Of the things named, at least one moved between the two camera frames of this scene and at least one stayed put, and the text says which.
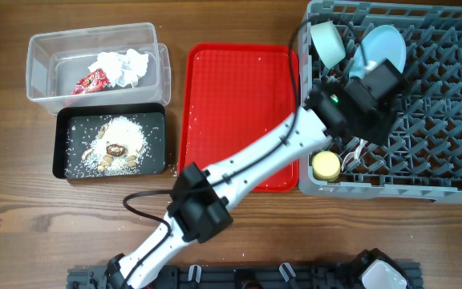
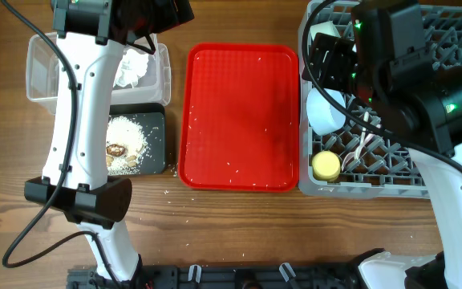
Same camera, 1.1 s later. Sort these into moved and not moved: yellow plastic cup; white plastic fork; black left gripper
Moved: black left gripper
Not moved: yellow plastic cup; white plastic fork
